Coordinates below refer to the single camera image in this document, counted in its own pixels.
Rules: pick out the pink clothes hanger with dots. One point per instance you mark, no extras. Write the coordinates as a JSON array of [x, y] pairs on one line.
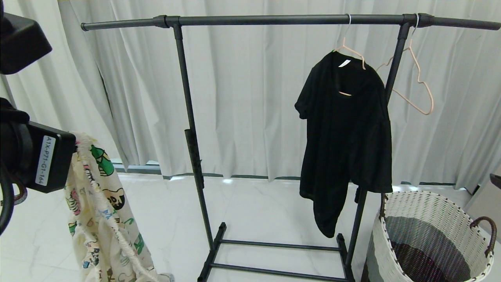
[[431, 102], [354, 51]]

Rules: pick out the cream printed garment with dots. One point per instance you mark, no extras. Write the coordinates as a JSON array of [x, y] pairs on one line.
[[101, 219]]

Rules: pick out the white curtain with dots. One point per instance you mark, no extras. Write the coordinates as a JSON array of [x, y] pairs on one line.
[[254, 98]]

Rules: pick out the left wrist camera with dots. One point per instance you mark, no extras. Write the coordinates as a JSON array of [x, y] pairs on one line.
[[19, 43]]

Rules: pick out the black short-sleeved shirt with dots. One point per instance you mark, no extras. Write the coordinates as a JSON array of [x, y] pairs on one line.
[[344, 137]]

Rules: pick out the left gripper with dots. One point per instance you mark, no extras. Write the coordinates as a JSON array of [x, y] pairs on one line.
[[64, 164]]

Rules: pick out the white laundry basket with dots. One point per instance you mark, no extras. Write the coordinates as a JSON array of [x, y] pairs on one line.
[[395, 211]]

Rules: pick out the black clothes rack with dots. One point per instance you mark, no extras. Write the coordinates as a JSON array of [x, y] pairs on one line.
[[254, 19]]

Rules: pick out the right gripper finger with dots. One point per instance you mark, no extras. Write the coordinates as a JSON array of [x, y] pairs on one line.
[[496, 181]]

